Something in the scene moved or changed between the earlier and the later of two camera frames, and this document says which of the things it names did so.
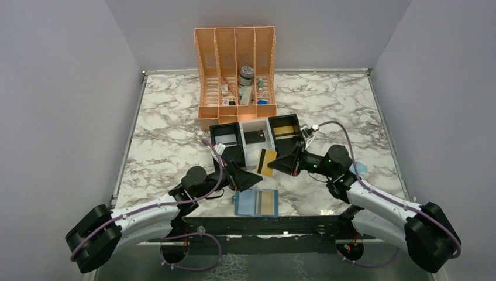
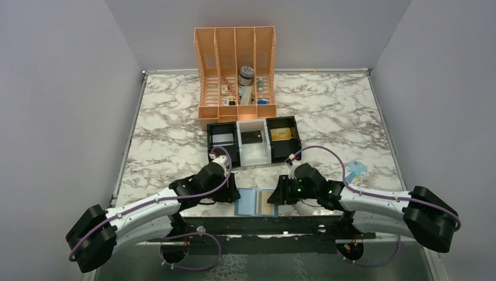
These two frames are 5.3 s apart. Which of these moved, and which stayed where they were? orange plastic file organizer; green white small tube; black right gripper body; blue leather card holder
Moved: black right gripper body
Stayed: orange plastic file organizer; green white small tube; blue leather card holder
